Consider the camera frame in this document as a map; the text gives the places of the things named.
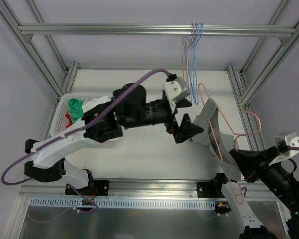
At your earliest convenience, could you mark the blue hanger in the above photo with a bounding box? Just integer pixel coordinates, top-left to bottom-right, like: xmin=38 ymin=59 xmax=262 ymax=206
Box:
xmin=182 ymin=23 xmax=201 ymax=105
xmin=191 ymin=22 xmax=204 ymax=105
xmin=189 ymin=23 xmax=200 ymax=105

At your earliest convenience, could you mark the grey tank top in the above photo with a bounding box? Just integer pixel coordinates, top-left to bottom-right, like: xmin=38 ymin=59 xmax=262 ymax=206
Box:
xmin=191 ymin=98 xmax=241 ymax=181

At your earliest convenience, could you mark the pink hanger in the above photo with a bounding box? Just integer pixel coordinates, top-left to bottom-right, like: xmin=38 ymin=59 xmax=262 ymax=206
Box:
xmin=181 ymin=22 xmax=195 ymax=85
xmin=197 ymin=83 xmax=262 ymax=205

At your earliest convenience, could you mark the white tank top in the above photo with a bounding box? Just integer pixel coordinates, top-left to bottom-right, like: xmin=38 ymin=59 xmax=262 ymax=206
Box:
xmin=82 ymin=96 xmax=110 ymax=113

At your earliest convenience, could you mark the green tank top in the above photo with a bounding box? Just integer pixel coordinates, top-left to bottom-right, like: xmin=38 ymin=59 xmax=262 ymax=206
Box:
xmin=68 ymin=98 xmax=84 ymax=123

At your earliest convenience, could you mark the red tank top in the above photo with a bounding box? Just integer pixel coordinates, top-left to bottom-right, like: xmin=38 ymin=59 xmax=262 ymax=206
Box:
xmin=65 ymin=111 xmax=73 ymax=128

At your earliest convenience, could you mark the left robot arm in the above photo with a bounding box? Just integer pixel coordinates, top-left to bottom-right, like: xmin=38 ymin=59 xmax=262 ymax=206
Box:
xmin=24 ymin=83 xmax=204 ymax=196

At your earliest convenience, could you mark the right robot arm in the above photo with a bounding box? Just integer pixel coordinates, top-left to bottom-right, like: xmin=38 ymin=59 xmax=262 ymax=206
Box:
xmin=212 ymin=146 xmax=299 ymax=239

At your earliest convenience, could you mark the white plastic basket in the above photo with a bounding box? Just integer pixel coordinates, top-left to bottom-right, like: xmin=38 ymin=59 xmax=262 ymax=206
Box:
xmin=51 ymin=93 xmax=120 ymax=143

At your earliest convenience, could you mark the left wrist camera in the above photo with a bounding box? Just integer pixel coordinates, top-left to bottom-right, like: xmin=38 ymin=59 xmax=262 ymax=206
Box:
xmin=163 ymin=77 xmax=190 ymax=112

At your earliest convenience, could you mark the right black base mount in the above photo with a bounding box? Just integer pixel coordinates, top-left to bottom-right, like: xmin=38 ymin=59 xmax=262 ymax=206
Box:
xmin=196 ymin=181 xmax=225 ymax=199

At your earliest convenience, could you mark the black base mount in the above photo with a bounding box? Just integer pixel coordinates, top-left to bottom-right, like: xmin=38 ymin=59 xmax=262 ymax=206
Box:
xmin=196 ymin=181 xmax=225 ymax=199
xmin=73 ymin=179 xmax=110 ymax=197

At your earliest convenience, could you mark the front aluminium rail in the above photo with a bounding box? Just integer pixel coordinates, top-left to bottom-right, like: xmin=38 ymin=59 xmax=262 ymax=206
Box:
xmin=19 ymin=179 xmax=277 ymax=201

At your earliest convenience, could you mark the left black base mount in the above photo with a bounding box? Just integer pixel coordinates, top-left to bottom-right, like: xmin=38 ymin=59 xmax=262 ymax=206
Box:
xmin=73 ymin=179 xmax=110 ymax=197

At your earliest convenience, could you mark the aluminium hanging rail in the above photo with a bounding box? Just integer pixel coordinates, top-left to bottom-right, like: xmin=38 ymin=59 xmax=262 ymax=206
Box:
xmin=18 ymin=23 xmax=296 ymax=38

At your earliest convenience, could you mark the white slotted cable duct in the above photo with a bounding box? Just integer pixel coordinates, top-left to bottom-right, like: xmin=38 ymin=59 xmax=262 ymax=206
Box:
xmin=29 ymin=197 xmax=216 ymax=211

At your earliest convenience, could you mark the aluminium frame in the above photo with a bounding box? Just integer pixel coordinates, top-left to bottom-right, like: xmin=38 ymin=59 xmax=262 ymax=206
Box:
xmin=0 ymin=0 xmax=299 ymax=239

